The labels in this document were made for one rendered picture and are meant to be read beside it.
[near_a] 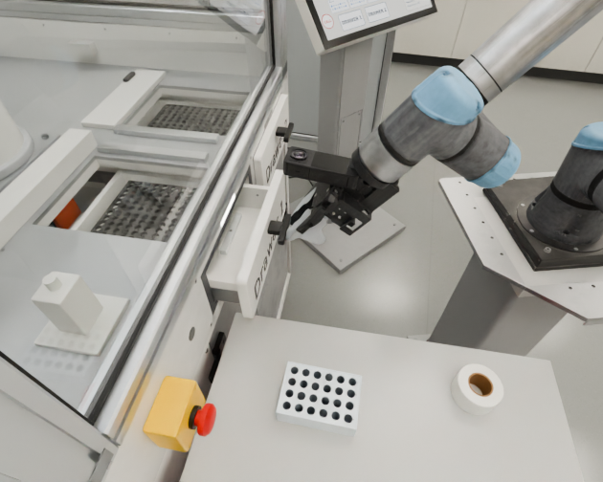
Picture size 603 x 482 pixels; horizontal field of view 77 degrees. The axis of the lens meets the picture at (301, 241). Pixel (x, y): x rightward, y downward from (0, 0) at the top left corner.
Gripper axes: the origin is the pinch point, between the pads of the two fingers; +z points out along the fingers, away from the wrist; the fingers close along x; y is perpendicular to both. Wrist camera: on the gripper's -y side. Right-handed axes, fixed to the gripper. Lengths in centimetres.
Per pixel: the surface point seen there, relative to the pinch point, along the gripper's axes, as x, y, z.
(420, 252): 80, 91, 48
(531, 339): 15, 82, 3
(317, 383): -22.6, 13.8, 4.7
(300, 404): -26.4, 12.0, 5.9
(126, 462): -39.9, -9.0, 6.7
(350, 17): 80, -3, -10
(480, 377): -16.9, 35.6, -9.7
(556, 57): 283, 166, -27
